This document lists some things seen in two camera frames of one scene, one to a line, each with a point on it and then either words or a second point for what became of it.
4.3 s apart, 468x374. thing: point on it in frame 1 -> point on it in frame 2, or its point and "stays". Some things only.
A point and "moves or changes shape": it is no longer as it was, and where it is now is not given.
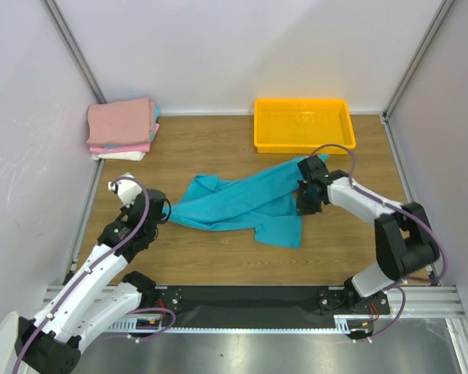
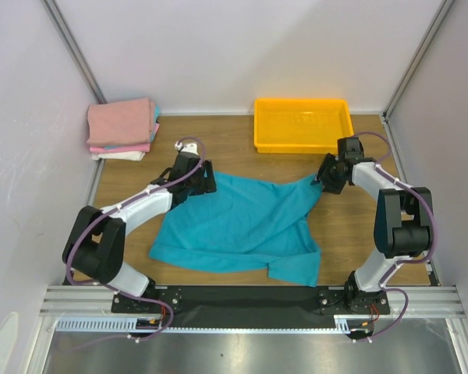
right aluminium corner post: [444, 7] stays
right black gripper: [306, 195] -> [327, 175]
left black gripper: [162, 215] -> [207, 184]
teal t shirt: [264, 202] moves or changes shape
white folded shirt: [125, 156] stays
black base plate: [258, 303] stays
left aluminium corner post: [53, 10] stays
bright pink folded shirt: [136, 148] stays
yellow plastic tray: [297, 126] stays
